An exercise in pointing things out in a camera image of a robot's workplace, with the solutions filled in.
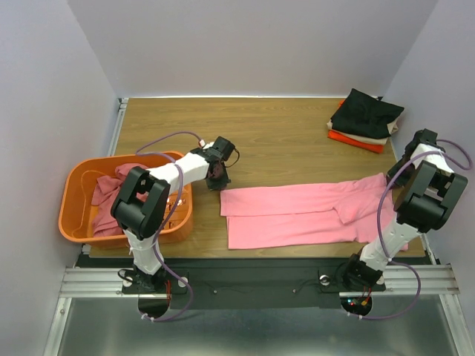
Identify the orange plastic basket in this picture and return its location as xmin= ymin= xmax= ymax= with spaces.
xmin=59 ymin=155 xmax=193 ymax=248

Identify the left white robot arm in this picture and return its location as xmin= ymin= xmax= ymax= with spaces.
xmin=111 ymin=136 xmax=238 ymax=292

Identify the light pink t shirt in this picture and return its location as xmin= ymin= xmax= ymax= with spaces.
xmin=220 ymin=174 xmax=395 ymax=249

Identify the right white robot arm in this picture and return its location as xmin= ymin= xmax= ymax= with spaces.
xmin=341 ymin=129 xmax=468 ymax=289

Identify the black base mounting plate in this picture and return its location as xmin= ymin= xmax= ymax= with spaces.
xmin=76 ymin=256 xmax=409 ymax=311

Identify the aluminium frame rail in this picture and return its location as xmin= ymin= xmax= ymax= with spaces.
xmin=59 ymin=96 xmax=129 ymax=298

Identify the folded black t shirt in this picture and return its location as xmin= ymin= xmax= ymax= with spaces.
xmin=330 ymin=88 xmax=404 ymax=139

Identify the folded orange t shirt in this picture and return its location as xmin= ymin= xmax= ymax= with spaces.
xmin=327 ymin=100 xmax=389 ymax=154

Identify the folded beige t shirt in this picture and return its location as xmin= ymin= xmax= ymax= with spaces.
xmin=337 ymin=120 xmax=399 ymax=145

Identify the dusty rose shirt in basket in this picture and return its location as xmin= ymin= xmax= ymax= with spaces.
xmin=91 ymin=163 xmax=136 ymax=237

